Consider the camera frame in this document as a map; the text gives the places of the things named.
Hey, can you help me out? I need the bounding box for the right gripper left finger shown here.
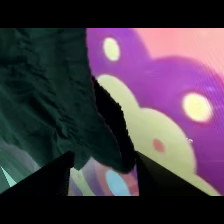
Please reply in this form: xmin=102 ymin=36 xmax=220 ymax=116
xmin=0 ymin=150 xmax=75 ymax=197

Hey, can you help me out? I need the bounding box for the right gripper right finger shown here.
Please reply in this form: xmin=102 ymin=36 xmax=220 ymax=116
xmin=134 ymin=150 xmax=210 ymax=197

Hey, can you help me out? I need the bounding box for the dark green garment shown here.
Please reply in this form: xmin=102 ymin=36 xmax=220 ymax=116
xmin=0 ymin=27 xmax=137 ymax=174

